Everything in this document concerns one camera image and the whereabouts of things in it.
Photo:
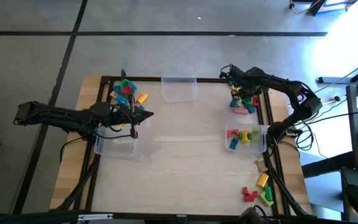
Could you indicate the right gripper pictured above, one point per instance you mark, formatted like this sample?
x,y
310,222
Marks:
x,y
245,81

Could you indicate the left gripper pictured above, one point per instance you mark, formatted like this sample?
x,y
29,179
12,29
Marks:
x,y
120,115

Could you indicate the blue cylinder block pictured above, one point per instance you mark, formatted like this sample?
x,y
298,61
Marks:
x,y
141,108
233,103

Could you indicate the lime cylinder block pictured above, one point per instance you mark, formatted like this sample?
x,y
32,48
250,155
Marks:
x,y
239,102

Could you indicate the yellow cylinder block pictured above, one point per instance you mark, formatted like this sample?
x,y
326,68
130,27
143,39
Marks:
x,y
142,98
263,180

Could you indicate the blue small block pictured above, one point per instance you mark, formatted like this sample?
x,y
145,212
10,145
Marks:
x,y
122,99

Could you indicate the natural wood block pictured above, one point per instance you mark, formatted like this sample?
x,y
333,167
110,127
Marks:
x,y
113,94
261,165

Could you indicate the green wooden block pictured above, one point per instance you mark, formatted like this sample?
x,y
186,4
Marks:
x,y
124,83
268,193

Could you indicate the clear plastic bin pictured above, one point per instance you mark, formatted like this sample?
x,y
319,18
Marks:
x,y
259,146
117,149
179,93

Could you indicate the lime arch block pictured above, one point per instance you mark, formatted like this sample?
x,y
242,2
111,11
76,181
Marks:
x,y
264,199
255,133

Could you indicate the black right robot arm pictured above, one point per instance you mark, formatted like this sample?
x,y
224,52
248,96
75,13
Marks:
x,y
291,87

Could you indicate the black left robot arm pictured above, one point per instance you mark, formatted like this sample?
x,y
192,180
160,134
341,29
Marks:
x,y
57,115

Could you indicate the yellow long block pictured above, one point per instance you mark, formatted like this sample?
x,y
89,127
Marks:
x,y
235,88

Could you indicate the green long block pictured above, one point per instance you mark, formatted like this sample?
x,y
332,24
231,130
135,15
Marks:
x,y
246,100

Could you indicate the blue long block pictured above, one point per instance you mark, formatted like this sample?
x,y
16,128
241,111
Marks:
x,y
249,107
230,83
133,87

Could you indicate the pink long block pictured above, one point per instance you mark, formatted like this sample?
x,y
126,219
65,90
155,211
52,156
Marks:
x,y
240,111

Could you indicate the green small block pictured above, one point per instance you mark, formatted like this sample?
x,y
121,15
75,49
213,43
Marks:
x,y
240,135

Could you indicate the yellow arch block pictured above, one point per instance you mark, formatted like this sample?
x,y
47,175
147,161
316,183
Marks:
x,y
245,136

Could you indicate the blue arch block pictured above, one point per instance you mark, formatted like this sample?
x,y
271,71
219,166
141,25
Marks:
x,y
233,143

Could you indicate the black desk leg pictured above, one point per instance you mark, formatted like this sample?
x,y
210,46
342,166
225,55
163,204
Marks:
x,y
334,80

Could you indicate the red cylinder block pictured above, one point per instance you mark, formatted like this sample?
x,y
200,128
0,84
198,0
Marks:
x,y
248,199

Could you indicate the blue and white box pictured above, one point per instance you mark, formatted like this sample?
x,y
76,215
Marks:
x,y
334,6

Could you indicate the black rig bar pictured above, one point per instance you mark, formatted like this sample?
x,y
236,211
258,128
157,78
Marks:
x,y
42,219

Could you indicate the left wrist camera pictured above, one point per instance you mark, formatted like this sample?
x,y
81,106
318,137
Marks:
x,y
134,134

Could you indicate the black aluminium table frame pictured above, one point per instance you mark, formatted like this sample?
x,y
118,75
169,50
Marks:
x,y
148,79

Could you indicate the silver bracket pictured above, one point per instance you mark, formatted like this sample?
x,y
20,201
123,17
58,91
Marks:
x,y
95,216

